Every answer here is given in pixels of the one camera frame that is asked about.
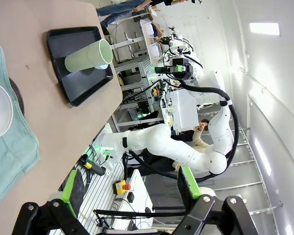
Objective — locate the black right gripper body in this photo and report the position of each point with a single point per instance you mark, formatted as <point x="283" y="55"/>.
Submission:
<point x="186" y="74"/>

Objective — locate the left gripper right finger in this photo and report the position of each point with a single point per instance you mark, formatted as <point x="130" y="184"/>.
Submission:
<point x="193" y="193"/>

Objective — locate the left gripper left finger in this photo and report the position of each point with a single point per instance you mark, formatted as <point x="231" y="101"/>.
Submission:
<point x="68" y="195"/>

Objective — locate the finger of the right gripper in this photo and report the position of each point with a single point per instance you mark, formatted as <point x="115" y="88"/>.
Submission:
<point x="179" y="68"/>

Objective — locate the green cloth mat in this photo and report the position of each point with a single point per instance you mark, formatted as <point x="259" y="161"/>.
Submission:
<point x="14" y="159"/>

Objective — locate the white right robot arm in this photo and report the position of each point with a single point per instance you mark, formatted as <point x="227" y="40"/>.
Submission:
<point x="159" y="139"/>

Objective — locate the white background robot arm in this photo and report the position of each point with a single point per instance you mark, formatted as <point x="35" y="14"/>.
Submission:
<point x="180" y="44"/>

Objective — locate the white slotted base panel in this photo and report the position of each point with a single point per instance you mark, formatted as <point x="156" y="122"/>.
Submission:
<point x="98" y="195"/>

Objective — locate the large white cabinet box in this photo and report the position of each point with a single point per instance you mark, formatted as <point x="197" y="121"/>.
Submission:
<point x="185" y="110"/>

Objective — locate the black yellow handheld device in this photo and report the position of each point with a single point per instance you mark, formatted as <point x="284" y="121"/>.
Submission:
<point x="91" y="166"/>

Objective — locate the wooden table with baskets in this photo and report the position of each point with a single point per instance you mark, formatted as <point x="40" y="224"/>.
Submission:
<point x="152" y="39"/>

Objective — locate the yellow emergency stop box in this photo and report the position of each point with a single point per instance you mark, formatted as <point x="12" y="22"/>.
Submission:
<point x="120" y="187"/>

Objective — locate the seated person beige sweater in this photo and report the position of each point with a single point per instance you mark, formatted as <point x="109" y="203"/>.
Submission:
<point x="199" y="140"/>

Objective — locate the white computer desk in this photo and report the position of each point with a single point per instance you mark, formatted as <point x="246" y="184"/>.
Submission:
<point x="137" y="186"/>

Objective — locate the small black desk box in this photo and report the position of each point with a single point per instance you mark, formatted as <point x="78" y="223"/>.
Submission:
<point x="131" y="197"/>

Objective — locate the light blue bowl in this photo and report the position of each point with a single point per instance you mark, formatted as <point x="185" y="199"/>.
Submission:
<point x="101" y="67"/>

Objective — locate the bystander in blue jeans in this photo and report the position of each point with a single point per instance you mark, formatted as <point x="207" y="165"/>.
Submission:
<point x="117" y="9"/>

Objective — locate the white ceiling light panel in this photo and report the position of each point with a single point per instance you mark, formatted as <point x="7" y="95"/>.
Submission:
<point x="264" y="28"/>

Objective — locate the green tall cup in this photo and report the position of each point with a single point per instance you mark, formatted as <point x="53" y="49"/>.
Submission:
<point x="83" y="57"/>

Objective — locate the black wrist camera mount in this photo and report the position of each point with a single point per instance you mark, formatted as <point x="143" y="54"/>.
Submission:
<point x="164" y="69"/>

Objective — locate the aluminium frame workbench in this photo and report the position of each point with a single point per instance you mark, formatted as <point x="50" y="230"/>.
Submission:
<point x="129" y="73"/>

